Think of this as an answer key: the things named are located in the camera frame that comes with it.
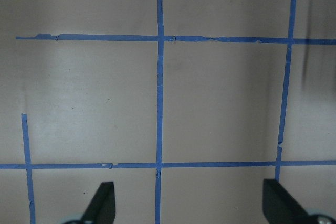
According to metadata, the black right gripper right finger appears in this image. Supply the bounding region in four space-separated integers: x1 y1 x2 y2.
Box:
262 179 309 224

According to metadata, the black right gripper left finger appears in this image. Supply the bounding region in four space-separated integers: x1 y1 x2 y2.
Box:
81 182 116 224

